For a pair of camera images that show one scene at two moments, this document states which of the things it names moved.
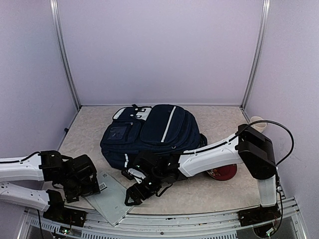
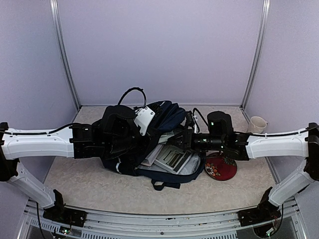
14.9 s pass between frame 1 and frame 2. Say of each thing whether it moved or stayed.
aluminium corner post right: stayed
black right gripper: moved
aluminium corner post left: stayed
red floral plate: stayed
